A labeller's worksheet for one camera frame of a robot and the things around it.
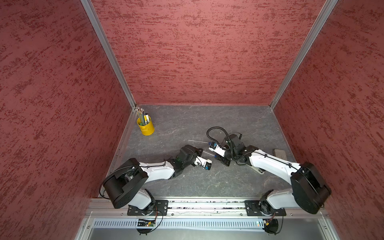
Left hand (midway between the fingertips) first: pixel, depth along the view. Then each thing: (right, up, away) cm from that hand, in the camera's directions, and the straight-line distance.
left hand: (200, 148), depth 87 cm
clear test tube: (-1, +2, +13) cm, 13 cm away
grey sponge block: (+51, -4, +5) cm, 51 cm away
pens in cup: (-37, +18, +10) cm, 43 cm away
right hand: (+10, -5, -1) cm, 12 cm away
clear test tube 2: (+5, -2, -2) cm, 6 cm away
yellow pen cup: (-35, +11, +10) cm, 38 cm away
